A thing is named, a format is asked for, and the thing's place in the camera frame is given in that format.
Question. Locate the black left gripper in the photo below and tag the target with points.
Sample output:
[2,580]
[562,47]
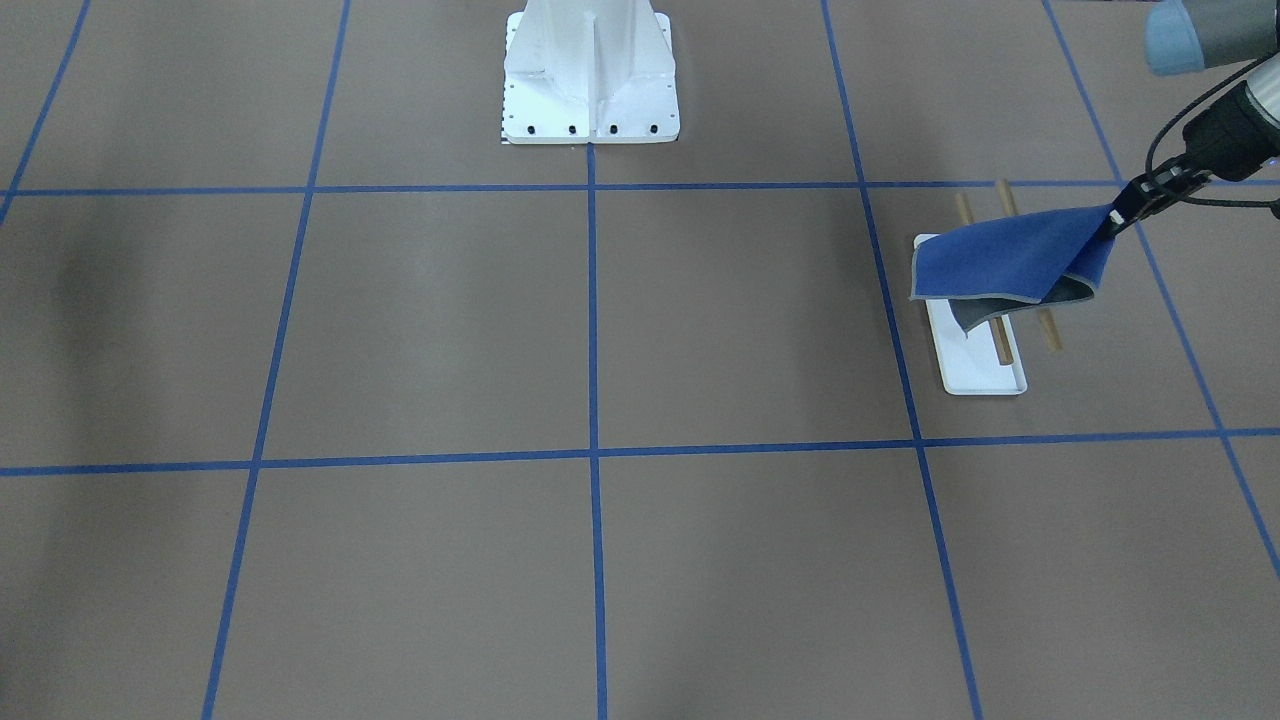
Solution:
[1222,131]

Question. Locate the blue and grey towel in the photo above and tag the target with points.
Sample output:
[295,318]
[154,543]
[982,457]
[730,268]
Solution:
[1016,264]

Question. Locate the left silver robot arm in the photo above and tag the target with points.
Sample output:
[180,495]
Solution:
[1183,37]

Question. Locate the white towel rack with wooden bars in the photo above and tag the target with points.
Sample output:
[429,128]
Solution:
[984,362]

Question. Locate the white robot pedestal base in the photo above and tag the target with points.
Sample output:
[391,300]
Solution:
[589,72]

